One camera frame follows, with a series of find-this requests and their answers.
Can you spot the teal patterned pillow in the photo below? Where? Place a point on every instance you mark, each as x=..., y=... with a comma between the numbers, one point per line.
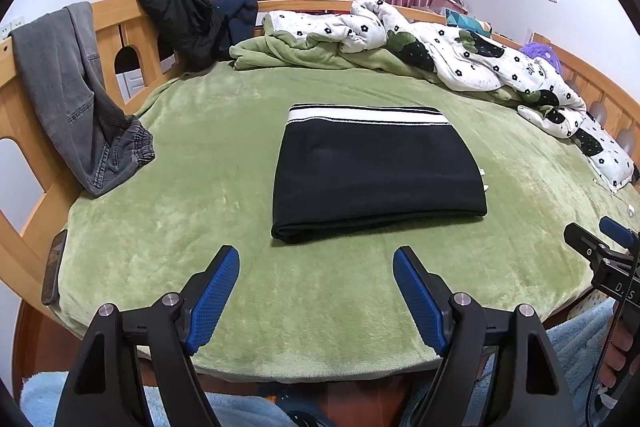
x=467, y=21

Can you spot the black jacket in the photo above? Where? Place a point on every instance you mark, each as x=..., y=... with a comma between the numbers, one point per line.
x=180, y=17

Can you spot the person's right hand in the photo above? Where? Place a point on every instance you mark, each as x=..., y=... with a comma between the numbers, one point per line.
x=622, y=347

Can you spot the white floral quilt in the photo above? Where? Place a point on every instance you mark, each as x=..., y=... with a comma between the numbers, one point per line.
x=475, y=52

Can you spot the black phone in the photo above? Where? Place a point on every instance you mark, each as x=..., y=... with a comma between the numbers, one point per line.
x=54, y=267

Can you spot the green fleece blanket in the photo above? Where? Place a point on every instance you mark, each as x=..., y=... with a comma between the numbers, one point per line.
x=200, y=187

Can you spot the purple fluffy cushion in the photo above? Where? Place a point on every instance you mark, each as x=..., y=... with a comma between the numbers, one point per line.
x=540, y=52

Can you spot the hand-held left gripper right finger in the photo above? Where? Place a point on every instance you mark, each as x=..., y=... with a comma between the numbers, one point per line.
x=417, y=297

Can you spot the pinkish brown box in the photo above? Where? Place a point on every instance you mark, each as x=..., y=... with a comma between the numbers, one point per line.
x=445, y=2

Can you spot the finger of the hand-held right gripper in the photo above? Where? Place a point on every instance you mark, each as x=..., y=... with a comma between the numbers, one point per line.
x=617, y=229
x=582, y=241

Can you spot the light blue fleece robe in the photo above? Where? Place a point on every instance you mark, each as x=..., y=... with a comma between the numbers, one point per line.
x=575, y=347

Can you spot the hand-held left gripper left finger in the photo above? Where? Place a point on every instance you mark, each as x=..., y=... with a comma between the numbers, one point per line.
x=215, y=297

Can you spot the wooden bed frame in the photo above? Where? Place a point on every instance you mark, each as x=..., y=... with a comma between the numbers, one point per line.
x=110, y=37

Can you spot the grey jeans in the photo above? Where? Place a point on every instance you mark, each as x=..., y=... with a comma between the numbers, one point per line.
x=65, y=82

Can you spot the black pants with white stripe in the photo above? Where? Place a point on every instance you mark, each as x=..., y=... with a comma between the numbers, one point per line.
x=375, y=172

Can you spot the navy blue garment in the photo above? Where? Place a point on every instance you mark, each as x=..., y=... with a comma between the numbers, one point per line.
x=240, y=19

